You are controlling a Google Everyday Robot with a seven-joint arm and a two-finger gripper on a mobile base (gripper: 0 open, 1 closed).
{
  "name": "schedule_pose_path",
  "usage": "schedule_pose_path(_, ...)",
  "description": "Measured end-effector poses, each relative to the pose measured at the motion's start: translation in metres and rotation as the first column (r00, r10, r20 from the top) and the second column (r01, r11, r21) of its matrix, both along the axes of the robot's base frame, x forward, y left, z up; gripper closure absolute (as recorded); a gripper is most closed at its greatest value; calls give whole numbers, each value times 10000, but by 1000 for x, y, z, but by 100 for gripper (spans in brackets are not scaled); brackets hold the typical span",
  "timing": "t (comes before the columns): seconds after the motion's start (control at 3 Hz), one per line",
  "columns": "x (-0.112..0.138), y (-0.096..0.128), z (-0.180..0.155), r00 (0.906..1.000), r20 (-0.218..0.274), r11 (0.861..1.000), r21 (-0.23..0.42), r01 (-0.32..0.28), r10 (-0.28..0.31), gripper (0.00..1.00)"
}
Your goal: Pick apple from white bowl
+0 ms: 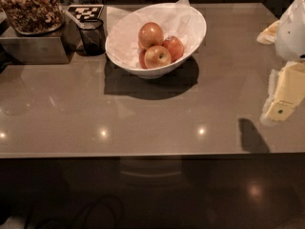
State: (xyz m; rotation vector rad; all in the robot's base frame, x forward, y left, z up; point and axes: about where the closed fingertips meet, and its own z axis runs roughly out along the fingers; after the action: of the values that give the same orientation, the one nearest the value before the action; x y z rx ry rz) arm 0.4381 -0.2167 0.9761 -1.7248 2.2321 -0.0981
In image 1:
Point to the black mesh cup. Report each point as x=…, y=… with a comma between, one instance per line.
x=93, y=38

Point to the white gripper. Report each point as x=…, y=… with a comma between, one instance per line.
x=292, y=35

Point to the black-white fiducial marker card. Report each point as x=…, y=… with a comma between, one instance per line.
x=84, y=13

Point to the small hidden left apple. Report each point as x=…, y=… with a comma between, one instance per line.
x=141, y=59

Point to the steel box stand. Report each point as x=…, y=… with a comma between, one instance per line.
x=50, y=48

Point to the white slanted bowl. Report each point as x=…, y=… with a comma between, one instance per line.
x=152, y=70

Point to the front red-yellow apple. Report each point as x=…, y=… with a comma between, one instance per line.
x=156, y=57

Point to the red-yellow apple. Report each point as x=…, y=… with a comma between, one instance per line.
x=150, y=35
x=156, y=57

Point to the right red apple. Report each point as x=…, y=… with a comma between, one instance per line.
x=174, y=46

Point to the top red-yellow apple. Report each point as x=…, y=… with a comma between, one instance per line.
x=150, y=35

